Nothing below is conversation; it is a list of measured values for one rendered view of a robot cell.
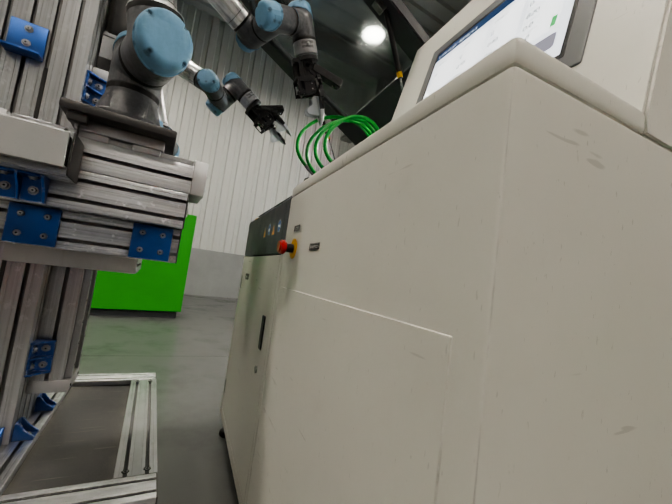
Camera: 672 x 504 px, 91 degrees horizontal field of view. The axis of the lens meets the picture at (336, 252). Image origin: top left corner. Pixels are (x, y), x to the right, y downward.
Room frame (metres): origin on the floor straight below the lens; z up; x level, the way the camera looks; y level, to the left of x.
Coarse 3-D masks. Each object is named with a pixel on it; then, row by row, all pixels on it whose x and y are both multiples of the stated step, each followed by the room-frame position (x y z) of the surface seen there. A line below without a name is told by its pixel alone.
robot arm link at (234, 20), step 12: (216, 0) 0.90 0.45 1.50; (228, 0) 0.91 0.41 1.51; (240, 0) 0.94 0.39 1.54; (228, 12) 0.93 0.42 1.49; (240, 12) 0.94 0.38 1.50; (240, 24) 0.96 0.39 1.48; (252, 24) 0.95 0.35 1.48; (240, 36) 0.99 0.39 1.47; (252, 36) 0.98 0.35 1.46; (252, 48) 1.03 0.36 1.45
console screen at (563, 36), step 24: (504, 0) 0.69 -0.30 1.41; (528, 0) 0.62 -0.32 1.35; (552, 0) 0.55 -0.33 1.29; (576, 0) 0.51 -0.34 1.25; (480, 24) 0.75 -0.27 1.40; (504, 24) 0.66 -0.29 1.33; (528, 24) 0.59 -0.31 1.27; (552, 24) 0.53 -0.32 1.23; (576, 24) 0.49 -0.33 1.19; (456, 48) 0.81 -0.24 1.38; (480, 48) 0.71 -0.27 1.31; (552, 48) 0.52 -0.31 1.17; (576, 48) 0.47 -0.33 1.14; (432, 72) 0.88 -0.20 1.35; (456, 72) 0.76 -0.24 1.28
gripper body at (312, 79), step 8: (304, 56) 0.99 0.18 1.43; (312, 56) 1.00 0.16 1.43; (296, 64) 1.03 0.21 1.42; (304, 64) 1.01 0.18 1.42; (312, 64) 1.02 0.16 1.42; (296, 72) 1.02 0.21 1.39; (304, 72) 1.02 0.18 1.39; (312, 72) 1.02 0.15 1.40; (296, 80) 1.03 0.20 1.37; (304, 80) 1.01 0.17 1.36; (312, 80) 1.01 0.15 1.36; (320, 80) 1.02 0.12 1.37; (304, 88) 1.02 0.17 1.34; (312, 88) 1.02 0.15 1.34; (296, 96) 1.07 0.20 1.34; (304, 96) 1.07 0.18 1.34; (312, 96) 1.07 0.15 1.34
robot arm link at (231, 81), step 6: (234, 72) 1.36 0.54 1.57; (228, 78) 1.34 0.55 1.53; (234, 78) 1.34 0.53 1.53; (240, 78) 1.36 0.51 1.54; (228, 84) 1.35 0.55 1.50; (234, 84) 1.35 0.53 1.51; (240, 84) 1.35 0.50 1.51; (228, 90) 1.35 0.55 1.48; (234, 90) 1.35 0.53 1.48; (240, 90) 1.36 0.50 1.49; (246, 90) 1.36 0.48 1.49; (234, 96) 1.37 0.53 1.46; (240, 96) 1.37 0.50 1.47
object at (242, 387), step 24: (264, 264) 1.12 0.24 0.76; (240, 288) 1.52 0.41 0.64; (264, 288) 1.07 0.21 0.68; (240, 312) 1.43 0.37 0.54; (264, 312) 1.02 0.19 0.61; (240, 336) 1.35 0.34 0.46; (264, 336) 0.98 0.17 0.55; (240, 360) 1.27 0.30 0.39; (264, 360) 0.94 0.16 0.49; (240, 384) 1.21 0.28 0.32; (240, 408) 1.15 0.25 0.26; (240, 432) 1.10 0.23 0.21; (240, 456) 1.05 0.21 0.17; (240, 480) 1.01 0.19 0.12
